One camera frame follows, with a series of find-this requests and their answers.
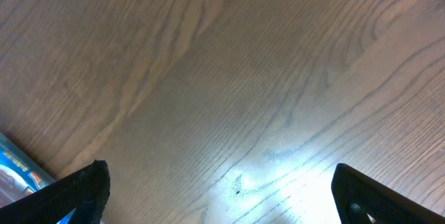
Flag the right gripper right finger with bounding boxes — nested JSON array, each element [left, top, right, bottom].
[[331, 163, 444, 224]]

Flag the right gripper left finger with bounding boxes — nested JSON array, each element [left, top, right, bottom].
[[1, 160, 111, 224]]

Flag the blue Kool Fever box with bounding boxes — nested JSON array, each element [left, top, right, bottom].
[[1, 135, 55, 223]]

